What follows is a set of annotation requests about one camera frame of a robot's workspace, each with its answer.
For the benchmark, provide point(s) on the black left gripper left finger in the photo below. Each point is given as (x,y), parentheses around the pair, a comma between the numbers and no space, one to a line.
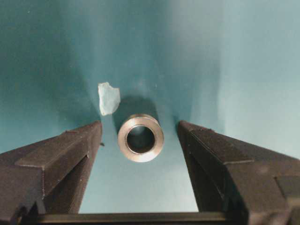
(49,176)

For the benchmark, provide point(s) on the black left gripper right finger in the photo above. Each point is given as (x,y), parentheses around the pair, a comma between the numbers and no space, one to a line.
(259,186)

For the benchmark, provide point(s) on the left white tape marker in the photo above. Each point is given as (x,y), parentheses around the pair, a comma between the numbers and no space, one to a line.
(109,98)

